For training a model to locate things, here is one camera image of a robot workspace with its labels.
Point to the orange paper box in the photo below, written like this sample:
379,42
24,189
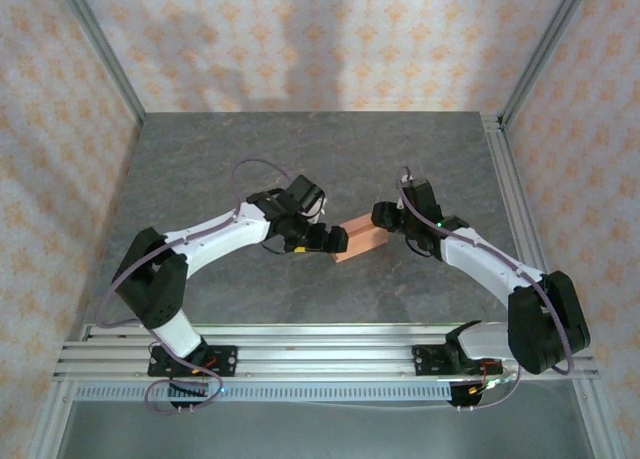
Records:
362,239

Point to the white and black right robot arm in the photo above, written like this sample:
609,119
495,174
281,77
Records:
480,261

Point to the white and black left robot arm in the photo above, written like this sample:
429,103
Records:
220,234

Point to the small green circuit board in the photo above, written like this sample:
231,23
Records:
495,383

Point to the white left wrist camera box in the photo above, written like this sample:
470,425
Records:
321,210

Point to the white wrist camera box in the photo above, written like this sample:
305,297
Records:
321,210
406,180

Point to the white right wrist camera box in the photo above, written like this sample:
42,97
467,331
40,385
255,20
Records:
406,180

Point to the aluminium side rail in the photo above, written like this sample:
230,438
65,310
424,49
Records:
505,169

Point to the aluminium mounting rail frame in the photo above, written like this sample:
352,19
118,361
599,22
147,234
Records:
325,354

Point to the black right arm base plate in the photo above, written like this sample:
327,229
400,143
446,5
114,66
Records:
422,361

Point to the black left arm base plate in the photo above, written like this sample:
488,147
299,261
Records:
227,361

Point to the aluminium frame post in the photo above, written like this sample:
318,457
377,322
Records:
101,49
542,49

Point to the aluminium frame leg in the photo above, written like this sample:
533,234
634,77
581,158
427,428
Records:
52,424
595,424

